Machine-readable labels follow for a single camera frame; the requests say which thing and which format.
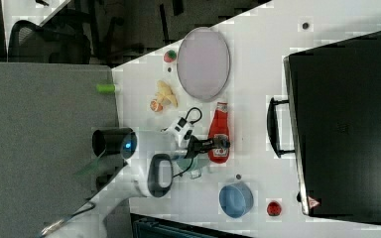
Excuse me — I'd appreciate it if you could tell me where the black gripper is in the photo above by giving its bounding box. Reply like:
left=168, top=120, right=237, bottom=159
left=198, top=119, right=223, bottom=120
left=185, top=136, right=230, bottom=159

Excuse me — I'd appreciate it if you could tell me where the red plush ketchup bottle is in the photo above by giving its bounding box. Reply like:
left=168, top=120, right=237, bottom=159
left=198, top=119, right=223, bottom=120
left=208, top=102, right=229, bottom=164

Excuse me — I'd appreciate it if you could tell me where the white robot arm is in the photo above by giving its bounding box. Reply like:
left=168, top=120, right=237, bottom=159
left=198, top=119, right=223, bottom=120
left=38, top=130, right=230, bottom=238

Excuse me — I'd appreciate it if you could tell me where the green oval strainer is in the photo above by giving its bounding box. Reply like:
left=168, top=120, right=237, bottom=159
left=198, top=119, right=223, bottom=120
left=74, top=156, right=124, bottom=177

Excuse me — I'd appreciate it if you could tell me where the green plastic mug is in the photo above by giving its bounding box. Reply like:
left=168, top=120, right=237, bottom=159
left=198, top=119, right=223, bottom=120
left=177, top=156, right=210, bottom=179

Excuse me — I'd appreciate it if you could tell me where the blue plastic cup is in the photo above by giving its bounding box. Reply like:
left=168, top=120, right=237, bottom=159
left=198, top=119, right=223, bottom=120
left=218, top=181, right=254, bottom=219

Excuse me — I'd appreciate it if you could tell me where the yellow plush peeled banana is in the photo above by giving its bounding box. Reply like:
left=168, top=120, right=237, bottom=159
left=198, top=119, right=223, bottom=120
left=156, top=80, right=178, bottom=107

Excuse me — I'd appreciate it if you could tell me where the orange slice toy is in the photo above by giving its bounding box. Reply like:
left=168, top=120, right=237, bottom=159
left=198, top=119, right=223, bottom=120
left=150, top=100, right=164, bottom=112

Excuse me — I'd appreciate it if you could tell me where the grey round plate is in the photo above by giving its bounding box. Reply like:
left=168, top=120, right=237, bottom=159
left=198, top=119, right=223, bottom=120
left=177, top=27, right=230, bottom=101

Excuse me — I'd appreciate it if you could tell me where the red ladybug toy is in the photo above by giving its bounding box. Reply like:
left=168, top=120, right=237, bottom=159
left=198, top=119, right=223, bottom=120
left=266, top=201, right=282, bottom=216

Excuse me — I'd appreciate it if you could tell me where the black cylindrical container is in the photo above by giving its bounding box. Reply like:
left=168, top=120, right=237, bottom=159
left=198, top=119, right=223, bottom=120
left=92, top=128, right=137, bottom=160

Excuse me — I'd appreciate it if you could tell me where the red toy strawberry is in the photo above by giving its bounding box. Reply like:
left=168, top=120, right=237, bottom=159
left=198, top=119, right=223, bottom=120
left=164, top=50, right=177, bottom=62

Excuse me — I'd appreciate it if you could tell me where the green cylinder toy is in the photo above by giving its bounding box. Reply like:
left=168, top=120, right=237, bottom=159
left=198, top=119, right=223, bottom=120
left=96, top=84, right=120, bottom=93

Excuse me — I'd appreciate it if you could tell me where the black toaster oven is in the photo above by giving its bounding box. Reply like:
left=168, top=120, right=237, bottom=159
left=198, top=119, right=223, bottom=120
left=283, top=31, right=381, bottom=225

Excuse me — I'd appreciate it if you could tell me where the black office chair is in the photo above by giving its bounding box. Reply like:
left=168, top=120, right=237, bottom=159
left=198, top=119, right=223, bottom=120
left=7, top=0, right=144, bottom=66

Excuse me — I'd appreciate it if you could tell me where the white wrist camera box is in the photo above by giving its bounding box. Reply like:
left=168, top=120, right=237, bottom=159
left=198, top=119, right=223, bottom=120
left=165, top=117, right=193, bottom=148

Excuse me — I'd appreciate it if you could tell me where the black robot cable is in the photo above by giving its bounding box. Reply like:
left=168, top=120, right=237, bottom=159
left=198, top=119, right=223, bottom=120
left=160, top=106, right=203, bottom=179

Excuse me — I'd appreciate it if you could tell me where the blue aluminium table frame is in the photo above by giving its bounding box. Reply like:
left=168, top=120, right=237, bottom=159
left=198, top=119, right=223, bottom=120
left=131, top=213, right=250, bottom=238

